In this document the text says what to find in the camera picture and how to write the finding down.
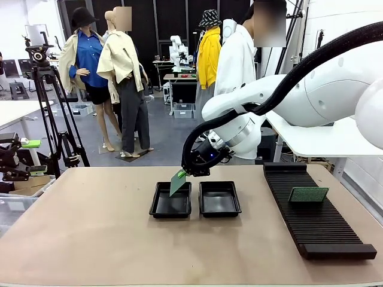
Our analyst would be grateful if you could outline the black light stand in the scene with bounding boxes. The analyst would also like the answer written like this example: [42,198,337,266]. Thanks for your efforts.
[275,0,309,75]

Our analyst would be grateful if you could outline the patterned bucket hat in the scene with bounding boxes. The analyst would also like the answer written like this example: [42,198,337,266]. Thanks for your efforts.
[198,9,223,28]

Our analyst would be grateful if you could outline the green perforated circuit board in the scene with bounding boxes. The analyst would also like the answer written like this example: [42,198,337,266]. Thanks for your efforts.
[288,187,330,204]
[169,174,187,197]

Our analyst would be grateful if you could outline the black cabinet under desk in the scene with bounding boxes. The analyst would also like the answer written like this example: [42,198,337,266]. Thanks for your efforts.
[257,127,278,164]

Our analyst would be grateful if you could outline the grey background workbench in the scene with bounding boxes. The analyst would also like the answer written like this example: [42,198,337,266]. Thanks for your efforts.
[163,72,199,117]

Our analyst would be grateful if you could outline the cardboard box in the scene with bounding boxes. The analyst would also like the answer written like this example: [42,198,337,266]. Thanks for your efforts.
[8,175,57,197]

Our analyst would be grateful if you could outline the white side table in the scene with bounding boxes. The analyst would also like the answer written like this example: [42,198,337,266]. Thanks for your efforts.
[0,100,56,168]

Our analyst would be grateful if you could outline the clear plastic storage bin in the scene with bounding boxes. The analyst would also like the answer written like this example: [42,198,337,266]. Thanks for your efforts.
[173,103,196,120]

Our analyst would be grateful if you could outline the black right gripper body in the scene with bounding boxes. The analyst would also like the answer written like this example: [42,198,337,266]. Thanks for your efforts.
[191,142,231,171]

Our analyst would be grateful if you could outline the black slotted board rack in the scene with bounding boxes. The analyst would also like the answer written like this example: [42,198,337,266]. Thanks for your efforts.
[262,162,378,260]

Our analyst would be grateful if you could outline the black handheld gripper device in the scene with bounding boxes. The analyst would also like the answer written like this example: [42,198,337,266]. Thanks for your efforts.
[0,133,48,183]

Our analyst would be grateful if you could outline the black wide-brim hat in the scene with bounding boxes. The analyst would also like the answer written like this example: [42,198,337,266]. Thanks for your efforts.
[71,7,100,30]

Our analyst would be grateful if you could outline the black corrugated cable sleeve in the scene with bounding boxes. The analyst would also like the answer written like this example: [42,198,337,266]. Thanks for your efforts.
[180,21,383,177]

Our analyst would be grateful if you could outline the black step stool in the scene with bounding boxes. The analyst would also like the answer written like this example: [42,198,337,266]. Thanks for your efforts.
[8,81,30,101]

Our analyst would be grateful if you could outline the person in white hoodie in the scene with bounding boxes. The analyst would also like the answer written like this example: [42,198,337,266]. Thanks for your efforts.
[214,0,288,164]

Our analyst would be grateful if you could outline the mannequin with yellow hoodie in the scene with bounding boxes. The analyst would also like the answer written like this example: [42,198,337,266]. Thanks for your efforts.
[196,9,224,120]

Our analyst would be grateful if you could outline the black plastic ESD tray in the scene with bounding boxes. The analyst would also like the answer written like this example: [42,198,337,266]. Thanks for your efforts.
[148,181,193,219]
[198,181,242,218]

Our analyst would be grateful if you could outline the mannequin with blue shirt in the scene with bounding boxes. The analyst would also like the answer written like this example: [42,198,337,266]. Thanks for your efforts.
[58,7,120,152]

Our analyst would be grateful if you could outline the white desk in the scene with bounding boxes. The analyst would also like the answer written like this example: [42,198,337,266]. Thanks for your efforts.
[265,115,383,164]

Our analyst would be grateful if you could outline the black camera tripod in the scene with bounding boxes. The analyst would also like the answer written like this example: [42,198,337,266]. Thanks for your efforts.
[21,32,90,180]

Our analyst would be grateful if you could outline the mannequin with grey trousers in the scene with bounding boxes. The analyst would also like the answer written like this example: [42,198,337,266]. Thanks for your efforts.
[96,5,155,158]

